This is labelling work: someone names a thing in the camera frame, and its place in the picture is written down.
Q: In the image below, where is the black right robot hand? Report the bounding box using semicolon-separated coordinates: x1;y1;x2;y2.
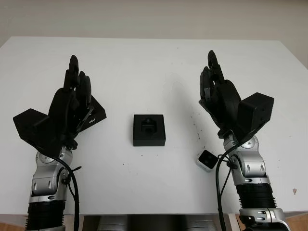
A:
198;50;243;138

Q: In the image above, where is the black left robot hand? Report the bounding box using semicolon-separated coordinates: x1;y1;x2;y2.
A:
47;55;93;149

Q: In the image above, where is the small silver cube camera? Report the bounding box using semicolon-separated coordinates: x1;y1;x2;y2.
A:
195;150;218;173

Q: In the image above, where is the black box lid intel print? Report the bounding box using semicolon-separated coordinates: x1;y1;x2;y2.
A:
78;97;107;133

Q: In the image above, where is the white table leg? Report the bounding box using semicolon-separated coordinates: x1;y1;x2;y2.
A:
227;213;239;231

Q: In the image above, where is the dark grey robot torso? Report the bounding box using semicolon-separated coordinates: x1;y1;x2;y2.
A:
83;215;228;231

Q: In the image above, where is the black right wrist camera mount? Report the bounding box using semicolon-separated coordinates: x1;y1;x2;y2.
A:
236;92;275;145

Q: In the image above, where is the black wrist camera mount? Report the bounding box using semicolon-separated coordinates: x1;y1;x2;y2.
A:
13;108;62;156
236;92;275;145

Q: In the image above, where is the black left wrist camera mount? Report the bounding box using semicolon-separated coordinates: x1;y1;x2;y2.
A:
13;108;62;156

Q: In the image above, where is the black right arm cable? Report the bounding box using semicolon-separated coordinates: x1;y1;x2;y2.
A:
216;141;242;231

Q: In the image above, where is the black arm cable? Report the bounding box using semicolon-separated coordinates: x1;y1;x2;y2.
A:
51;154;84;231
216;141;242;231

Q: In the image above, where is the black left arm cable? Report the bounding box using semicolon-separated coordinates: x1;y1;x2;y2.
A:
51;154;84;231

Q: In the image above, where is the black camera box base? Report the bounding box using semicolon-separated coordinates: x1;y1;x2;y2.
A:
132;114;167;147

